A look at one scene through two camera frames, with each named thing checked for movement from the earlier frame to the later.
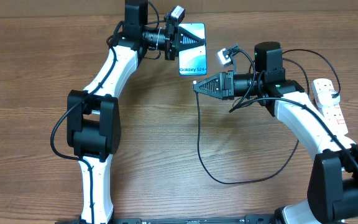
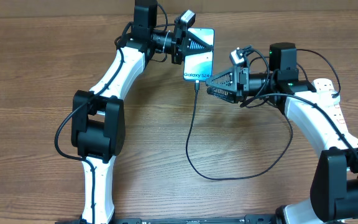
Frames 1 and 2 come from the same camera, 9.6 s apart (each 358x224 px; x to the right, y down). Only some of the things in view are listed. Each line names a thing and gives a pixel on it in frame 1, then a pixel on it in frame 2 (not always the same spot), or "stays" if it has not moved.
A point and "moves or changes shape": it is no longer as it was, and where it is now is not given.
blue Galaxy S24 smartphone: x=193 y=61 moves or changes shape
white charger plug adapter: x=326 y=99 stays
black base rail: x=251 y=219 stays
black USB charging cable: x=298 y=142 to x=264 y=95
